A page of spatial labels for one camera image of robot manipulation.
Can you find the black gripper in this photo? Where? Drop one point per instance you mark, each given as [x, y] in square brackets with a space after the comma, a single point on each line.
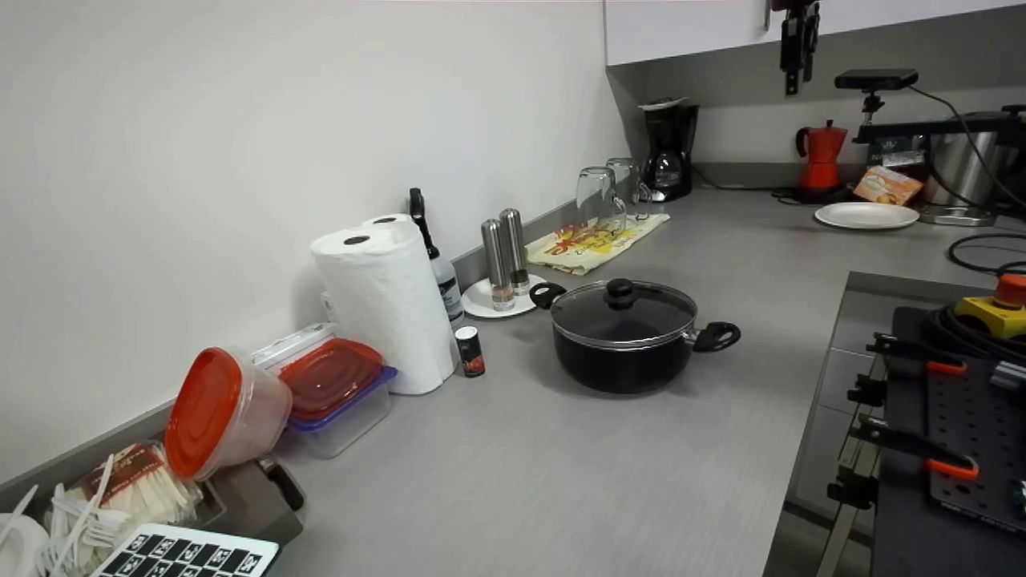
[797, 21]

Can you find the glass lid black knob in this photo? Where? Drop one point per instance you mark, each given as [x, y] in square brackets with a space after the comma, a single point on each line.
[619, 293]

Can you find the red moka pot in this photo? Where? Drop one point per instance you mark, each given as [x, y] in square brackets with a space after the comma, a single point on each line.
[821, 161]

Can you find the black cooking pot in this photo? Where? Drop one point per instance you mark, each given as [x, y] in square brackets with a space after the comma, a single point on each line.
[619, 368]

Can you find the flat container red lid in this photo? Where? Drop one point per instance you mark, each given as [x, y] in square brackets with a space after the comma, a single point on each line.
[336, 383]

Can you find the orange packet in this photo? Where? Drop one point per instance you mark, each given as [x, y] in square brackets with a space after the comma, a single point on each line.
[887, 184]

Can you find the black coffee maker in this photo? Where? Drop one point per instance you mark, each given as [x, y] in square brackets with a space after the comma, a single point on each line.
[668, 149]

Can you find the white dinner plate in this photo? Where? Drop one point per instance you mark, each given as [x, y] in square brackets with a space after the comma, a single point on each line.
[867, 217]

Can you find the stainless steel vessel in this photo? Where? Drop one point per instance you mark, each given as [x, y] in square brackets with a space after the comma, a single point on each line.
[962, 171]

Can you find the clear drinking glass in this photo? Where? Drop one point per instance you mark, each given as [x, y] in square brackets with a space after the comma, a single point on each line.
[593, 194]
[624, 182]

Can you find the printed yellow red kitchen towel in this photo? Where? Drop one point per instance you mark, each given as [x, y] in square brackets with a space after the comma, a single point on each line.
[597, 240]

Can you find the yellow emergency stop button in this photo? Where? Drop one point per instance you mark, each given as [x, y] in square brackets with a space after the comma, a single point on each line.
[997, 308]

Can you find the steel grinder mill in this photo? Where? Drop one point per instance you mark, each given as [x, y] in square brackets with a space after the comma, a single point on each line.
[518, 244]
[494, 256]

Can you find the small white saucer plate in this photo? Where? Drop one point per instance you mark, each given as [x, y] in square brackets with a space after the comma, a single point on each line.
[483, 301]

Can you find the spray bottle black trigger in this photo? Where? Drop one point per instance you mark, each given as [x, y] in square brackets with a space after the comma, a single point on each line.
[420, 221]

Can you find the black perforated board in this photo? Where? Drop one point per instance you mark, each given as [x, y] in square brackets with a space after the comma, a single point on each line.
[981, 436]

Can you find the white paper towel roll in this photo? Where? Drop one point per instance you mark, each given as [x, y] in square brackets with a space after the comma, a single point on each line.
[392, 221]
[386, 313]

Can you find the small dark spice jar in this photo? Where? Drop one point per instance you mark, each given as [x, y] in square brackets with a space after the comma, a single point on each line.
[470, 354]

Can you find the clear plastic container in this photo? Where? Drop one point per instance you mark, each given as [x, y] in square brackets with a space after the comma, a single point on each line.
[286, 344]

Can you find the grey metal tray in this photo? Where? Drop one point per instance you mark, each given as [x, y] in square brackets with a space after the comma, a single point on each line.
[250, 498]

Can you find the black white marker board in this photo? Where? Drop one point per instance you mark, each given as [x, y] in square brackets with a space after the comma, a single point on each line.
[188, 552]

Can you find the bag of white items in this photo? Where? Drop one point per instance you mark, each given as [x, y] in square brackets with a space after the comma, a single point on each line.
[131, 490]

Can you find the black camera on stand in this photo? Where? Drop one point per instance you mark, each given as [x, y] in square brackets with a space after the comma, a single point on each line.
[876, 79]

